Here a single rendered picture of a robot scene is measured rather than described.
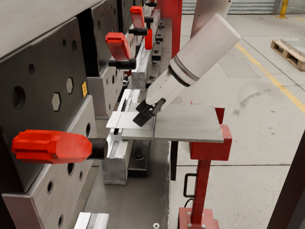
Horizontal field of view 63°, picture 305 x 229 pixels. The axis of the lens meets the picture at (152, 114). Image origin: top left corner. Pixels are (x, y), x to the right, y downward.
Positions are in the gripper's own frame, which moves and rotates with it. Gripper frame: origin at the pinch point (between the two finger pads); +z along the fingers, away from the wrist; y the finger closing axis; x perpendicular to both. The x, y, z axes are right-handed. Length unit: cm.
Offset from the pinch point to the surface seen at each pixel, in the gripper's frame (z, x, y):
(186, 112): -6.5, 11.4, -5.7
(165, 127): -2.5, 6.6, 3.1
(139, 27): -19.5, -15.4, 7.1
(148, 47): -11.1, -8.4, -16.0
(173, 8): -2, 11, -217
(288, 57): -55, 219, -355
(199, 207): 42, 69, -30
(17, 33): -23, -23, 44
